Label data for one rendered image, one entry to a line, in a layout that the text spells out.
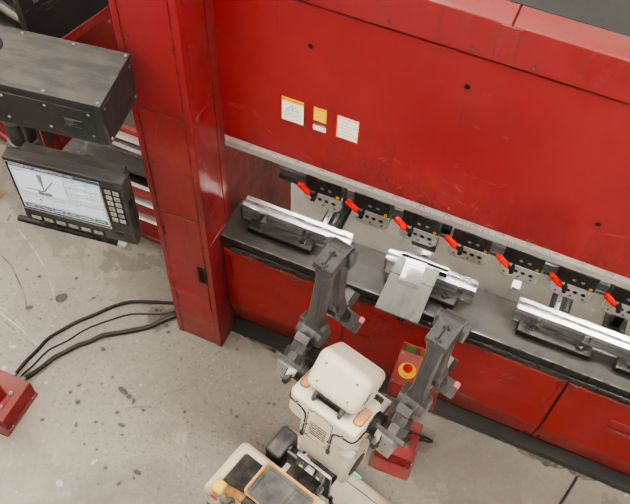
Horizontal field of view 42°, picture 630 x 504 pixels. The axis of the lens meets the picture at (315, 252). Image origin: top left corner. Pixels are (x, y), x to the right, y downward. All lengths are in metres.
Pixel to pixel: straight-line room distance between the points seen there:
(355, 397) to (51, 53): 1.47
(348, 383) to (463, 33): 1.14
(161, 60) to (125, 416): 2.00
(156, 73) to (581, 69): 1.35
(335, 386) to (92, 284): 2.17
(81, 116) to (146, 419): 1.89
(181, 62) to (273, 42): 0.31
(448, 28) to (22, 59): 1.34
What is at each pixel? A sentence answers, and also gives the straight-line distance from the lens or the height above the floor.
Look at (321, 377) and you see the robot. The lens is 2.75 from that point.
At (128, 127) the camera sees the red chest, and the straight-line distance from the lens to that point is 3.89.
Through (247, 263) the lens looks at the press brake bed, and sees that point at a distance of 3.70.
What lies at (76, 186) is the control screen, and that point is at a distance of 3.01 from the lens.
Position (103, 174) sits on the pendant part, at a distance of 2.93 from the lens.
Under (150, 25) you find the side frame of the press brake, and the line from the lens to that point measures 2.73.
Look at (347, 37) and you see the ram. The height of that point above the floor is 2.06.
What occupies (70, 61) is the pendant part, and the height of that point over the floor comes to 1.95.
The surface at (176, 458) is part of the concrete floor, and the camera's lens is 4.09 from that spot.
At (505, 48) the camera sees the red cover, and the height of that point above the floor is 2.22.
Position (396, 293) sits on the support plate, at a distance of 3.32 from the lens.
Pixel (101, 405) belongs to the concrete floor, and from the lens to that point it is 4.26.
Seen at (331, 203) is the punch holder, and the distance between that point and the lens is 3.27.
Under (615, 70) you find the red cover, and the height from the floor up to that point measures 2.26.
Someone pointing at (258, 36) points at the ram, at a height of 1.95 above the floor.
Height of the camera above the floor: 3.80
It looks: 56 degrees down
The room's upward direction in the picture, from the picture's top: 3 degrees clockwise
